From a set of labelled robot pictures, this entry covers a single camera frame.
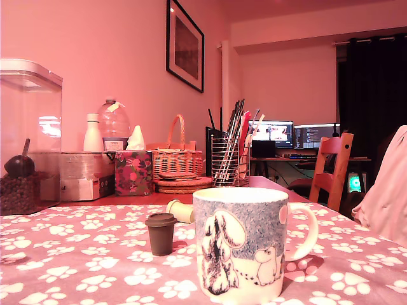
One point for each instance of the glowing computer fan case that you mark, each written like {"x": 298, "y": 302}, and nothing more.
{"x": 354, "y": 182}

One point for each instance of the computer monitor with pale windows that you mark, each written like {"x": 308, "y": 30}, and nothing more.
{"x": 270, "y": 133}

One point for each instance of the black curtain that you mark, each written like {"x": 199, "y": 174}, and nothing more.
{"x": 372, "y": 95}

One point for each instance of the wooden desk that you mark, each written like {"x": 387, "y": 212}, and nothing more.
{"x": 273, "y": 159}

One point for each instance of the black long kitchen tool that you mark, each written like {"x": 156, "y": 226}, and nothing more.
{"x": 234, "y": 127}

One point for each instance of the white cardboard box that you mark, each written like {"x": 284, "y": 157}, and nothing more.
{"x": 79, "y": 178}

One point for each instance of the white cartoon print mug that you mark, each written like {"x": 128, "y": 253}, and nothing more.
{"x": 241, "y": 238}

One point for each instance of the paw print cloth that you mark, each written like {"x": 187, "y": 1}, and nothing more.
{"x": 95, "y": 279}

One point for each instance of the red flat kitchen tool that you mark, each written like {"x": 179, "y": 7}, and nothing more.
{"x": 244, "y": 127}

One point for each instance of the black framed picture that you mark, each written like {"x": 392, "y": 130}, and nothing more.
{"x": 186, "y": 47}

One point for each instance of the dark office chair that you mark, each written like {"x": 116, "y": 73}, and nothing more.
{"x": 300, "y": 187}

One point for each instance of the clear container with white lid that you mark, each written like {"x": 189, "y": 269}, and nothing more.
{"x": 31, "y": 111}

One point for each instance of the white wall pipe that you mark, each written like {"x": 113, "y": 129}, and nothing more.
{"x": 224, "y": 79}

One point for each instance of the brown coffee capsule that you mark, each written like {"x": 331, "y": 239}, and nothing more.
{"x": 162, "y": 238}

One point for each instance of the small black box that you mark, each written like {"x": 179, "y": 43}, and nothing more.
{"x": 263, "y": 149}

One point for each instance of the pale draped garment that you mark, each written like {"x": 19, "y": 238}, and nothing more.
{"x": 388, "y": 190}

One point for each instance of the curtain rod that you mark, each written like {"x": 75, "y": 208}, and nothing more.
{"x": 365, "y": 40}

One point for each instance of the black router with antennas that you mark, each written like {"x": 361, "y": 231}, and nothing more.
{"x": 208, "y": 149}

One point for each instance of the wooden chair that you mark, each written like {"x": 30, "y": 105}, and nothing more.
{"x": 330, "y": 178}

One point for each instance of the dark round scoop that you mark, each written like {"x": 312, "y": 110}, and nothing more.
{"x": 19, "y": 165}

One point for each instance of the cork coaster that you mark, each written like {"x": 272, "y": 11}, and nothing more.
{"x": 181, "y": 175}

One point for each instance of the computer monitor with dark screen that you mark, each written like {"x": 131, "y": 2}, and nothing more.
{"x": 314, "y": 136}

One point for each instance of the floral tissue box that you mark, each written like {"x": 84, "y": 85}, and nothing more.
{"x": 133, "y": 171}

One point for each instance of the cream coffee capsule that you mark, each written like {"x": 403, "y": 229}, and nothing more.
{"x": 179, "y": 211}

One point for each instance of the brown pellets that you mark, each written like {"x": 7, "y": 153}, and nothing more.
{"x": 16, "y": 193}

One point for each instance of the large clear water bottle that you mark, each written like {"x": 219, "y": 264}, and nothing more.
{"x": 113, "y": 124}

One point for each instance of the white bottle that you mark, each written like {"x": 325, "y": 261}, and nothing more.
{"x": 93, "y": 136}

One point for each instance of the keyboard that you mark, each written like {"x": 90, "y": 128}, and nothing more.
{"x": 299, "y": 155}

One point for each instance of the round cork trivet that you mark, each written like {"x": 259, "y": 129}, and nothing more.
{"x": 200, "y": 185}

